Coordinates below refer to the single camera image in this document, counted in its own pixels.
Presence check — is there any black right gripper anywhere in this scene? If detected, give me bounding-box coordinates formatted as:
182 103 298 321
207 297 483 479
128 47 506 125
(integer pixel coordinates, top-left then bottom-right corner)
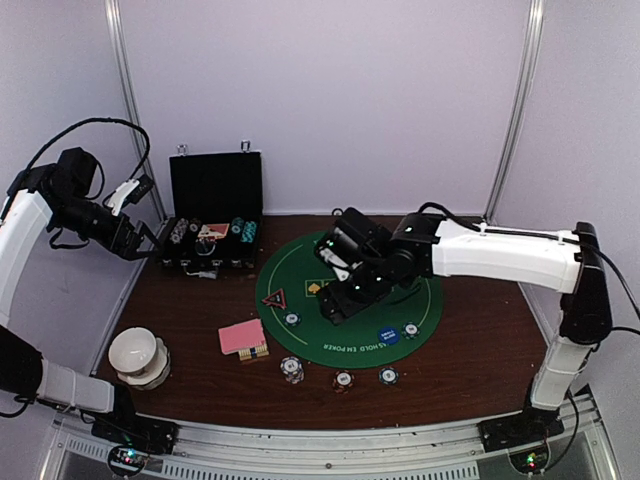
317 258 395 326

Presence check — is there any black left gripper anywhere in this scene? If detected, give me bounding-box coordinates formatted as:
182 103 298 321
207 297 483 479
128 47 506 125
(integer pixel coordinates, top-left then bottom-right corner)
49 193 164 260

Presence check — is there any blue small blind button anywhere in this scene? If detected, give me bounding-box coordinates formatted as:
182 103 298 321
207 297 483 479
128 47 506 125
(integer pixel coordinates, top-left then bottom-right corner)
377 326 401 345

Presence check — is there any blue beige 10 chip stack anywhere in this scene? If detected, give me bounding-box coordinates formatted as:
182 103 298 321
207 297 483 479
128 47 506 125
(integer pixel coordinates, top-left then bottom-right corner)
280 356 304 384

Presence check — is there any blue green 50 chip stack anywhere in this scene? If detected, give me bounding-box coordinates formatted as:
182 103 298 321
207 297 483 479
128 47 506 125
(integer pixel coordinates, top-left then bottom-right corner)
378 367 399 385

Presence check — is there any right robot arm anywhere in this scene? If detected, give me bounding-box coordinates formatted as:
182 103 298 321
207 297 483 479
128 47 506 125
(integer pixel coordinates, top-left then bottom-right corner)
314 202 613 442

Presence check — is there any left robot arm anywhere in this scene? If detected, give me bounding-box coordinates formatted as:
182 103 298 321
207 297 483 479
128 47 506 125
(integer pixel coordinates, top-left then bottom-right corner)
1 147 162 444

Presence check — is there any blue beige 10 chip row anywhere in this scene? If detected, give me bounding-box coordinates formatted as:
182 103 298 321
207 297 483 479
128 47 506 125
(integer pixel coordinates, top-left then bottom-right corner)
169 218 190 245

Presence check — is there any black orange 100 chip row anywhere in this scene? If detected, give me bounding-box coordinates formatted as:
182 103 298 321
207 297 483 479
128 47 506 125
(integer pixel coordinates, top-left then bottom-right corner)
188 218 202 233

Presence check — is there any clear acrylic dealer button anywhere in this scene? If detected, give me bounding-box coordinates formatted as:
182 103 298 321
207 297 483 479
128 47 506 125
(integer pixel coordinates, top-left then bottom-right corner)
194 238 216 257

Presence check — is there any green round poker mat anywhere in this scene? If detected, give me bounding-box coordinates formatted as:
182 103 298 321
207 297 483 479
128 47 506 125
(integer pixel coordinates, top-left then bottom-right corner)
256 232 444 369

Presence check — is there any red triangular all-in marker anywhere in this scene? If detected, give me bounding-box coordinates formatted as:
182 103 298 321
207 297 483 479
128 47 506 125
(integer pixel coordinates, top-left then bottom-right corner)
261 288 287 310

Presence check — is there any boxed red card deck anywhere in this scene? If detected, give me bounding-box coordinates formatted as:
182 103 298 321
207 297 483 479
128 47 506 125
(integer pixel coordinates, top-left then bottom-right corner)
198 223 229 240

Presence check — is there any black poker chip case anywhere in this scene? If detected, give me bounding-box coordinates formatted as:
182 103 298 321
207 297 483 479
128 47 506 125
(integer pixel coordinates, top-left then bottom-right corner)
158 149 264 277

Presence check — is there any blue green 50 chip row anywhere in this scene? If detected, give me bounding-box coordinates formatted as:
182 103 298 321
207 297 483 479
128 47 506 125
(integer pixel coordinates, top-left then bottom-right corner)
230 217 245 235

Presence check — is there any teal blue chip row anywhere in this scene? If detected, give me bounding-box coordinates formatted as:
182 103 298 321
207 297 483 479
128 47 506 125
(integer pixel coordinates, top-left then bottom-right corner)
240 221 258 244

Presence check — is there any red card deck in holder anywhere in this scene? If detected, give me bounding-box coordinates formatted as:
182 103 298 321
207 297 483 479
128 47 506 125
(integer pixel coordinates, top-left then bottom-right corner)
218 318 270 362

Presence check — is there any white bowl stack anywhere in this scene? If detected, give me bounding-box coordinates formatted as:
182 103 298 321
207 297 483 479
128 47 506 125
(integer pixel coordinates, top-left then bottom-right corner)
108 327 171 390

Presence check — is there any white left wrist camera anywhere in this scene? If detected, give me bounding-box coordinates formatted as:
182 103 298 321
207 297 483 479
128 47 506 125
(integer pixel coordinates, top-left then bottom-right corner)
105 174 154 216

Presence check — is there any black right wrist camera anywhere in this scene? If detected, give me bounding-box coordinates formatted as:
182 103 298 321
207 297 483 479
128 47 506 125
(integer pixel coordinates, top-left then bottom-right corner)
314 207 391 276

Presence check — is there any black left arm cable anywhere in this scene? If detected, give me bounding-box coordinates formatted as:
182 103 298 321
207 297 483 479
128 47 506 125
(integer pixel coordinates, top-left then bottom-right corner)
22 116 151 191

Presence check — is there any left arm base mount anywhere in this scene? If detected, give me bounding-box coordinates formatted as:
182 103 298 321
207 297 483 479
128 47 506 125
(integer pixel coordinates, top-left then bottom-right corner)
91 417 179 455

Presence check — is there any aluminium front rail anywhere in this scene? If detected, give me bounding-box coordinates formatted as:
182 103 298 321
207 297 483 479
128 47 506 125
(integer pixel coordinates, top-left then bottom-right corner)
35 391 622 479

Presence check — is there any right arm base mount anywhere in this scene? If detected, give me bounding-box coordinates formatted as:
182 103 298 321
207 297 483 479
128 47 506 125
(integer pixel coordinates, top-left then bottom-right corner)
478 415 565 453

